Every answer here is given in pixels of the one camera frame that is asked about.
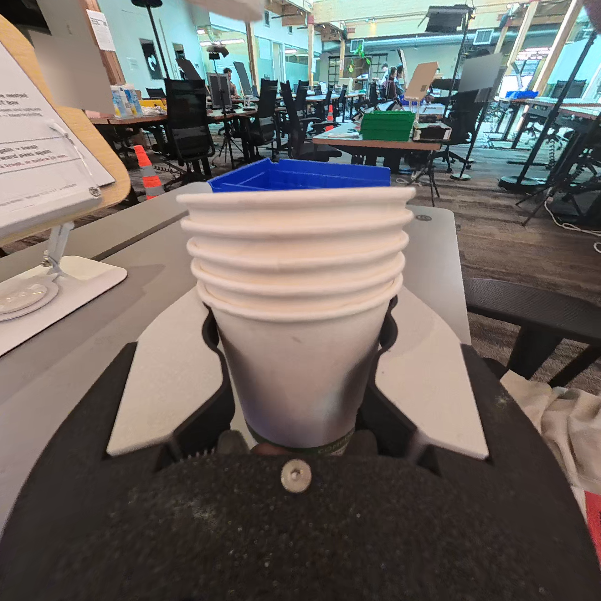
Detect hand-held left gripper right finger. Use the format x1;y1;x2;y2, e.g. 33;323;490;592
357;287;490;463

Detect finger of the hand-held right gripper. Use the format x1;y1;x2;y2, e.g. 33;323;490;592
187;0;265;22

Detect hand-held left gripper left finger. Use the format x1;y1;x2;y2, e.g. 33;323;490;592
106;287;237;460

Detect stack of nested paper cups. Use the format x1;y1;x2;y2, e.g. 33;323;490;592
176;185;417;457

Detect blue plastic bin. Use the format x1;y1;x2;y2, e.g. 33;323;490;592
207;158;392;193

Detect black round-top pole stand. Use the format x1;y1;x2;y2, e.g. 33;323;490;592
131;0;171;80

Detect black office chair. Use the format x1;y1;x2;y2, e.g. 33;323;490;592
163;78;217;181

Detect white blue cartons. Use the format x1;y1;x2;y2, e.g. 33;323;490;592
110;85;143;118

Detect cream shirt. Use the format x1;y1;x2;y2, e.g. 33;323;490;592
500;370;601;566

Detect wood-edged desk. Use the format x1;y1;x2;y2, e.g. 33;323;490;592
312;122;443;175

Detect green plastic crate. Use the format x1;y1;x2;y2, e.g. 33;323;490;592
361;111;417;141

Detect printed instruction sheet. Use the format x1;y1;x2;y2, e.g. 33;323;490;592
0;41;116;228

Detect white wall notice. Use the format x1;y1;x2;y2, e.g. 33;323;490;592
86;9;116;52

